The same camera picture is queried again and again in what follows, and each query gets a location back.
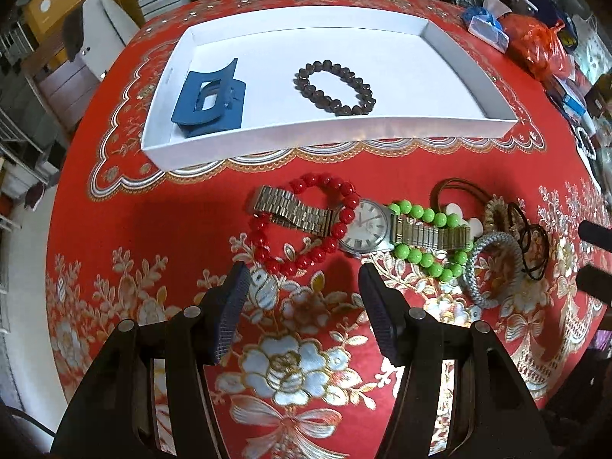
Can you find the orange plastic bag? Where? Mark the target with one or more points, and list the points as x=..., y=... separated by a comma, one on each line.
x=540, y=43

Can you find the chair with white cloth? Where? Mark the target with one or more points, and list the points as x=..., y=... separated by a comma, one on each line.
x=103, y=19

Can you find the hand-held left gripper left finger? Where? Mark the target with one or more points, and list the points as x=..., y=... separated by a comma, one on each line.
x=232, y=315

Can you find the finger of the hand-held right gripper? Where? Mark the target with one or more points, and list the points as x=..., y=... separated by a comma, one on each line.
x=595, y=284
x=595, y=235

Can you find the dark blue bag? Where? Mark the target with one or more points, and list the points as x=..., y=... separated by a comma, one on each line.
x=535, y=0

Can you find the silver metal wristwatch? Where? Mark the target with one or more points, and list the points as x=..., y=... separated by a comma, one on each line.
x=368, y=224

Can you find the blue hair claw clip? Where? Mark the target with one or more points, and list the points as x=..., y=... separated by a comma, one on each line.
x=191, y=105

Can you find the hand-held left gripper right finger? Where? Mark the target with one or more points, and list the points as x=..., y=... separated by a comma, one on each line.
x=380, y=315

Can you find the blue small box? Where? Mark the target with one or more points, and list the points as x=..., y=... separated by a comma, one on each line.
x=573, y=105

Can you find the red floral tablecloth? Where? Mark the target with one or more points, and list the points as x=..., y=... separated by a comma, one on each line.
x=167, y=229

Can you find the blue white tissue packet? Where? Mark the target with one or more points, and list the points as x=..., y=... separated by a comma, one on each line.
x=485, y=26

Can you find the white shallow tray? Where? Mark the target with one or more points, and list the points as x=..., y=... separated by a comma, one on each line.
x=382, y=71

